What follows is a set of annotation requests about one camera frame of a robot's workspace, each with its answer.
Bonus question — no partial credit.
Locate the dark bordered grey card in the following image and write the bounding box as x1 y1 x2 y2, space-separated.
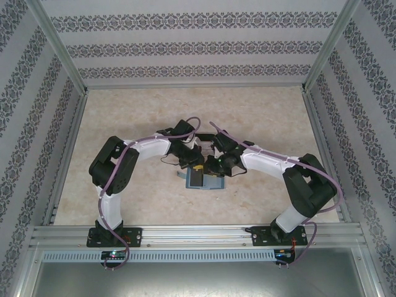
195 132 218 144

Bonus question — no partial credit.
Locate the thin black cable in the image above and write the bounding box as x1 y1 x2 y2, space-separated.
228 163 249 179
160 155 187 170

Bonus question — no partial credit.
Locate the grey metal sheet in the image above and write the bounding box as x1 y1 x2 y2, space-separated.
30 261 383 297

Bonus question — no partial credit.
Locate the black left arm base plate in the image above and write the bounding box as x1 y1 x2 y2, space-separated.
88 227 144 248

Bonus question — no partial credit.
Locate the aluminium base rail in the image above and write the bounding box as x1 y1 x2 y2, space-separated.
30 223 368 249

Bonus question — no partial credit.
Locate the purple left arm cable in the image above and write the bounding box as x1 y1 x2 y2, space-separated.
97 116 204 272

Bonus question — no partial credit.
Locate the light blue leather card holder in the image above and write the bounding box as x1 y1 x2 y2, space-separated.
176 166 227 190

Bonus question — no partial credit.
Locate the slotted grey cable duct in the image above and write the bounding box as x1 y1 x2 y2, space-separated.
41 249 277 263

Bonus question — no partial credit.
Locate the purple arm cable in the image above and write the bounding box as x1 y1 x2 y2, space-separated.
209 121 343 267
97 116 204 272

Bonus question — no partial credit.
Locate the aluminium frame post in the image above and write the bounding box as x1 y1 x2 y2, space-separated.
27 0 90 93
300 0 363 93

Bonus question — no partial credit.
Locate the aluminium frame leg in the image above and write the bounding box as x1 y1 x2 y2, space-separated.
355 243 388 297
11 243 43 297

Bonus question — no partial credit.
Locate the aluminium side rail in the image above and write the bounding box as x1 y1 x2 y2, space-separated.
41 89 90 226
301 89 353 223

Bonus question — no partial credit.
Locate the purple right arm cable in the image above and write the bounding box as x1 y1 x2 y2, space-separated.
209 121 343 267

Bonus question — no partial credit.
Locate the black card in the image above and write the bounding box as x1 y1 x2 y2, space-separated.
189 169 204 187

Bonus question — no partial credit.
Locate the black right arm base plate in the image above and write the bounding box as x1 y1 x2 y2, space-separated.
252 225 309 248

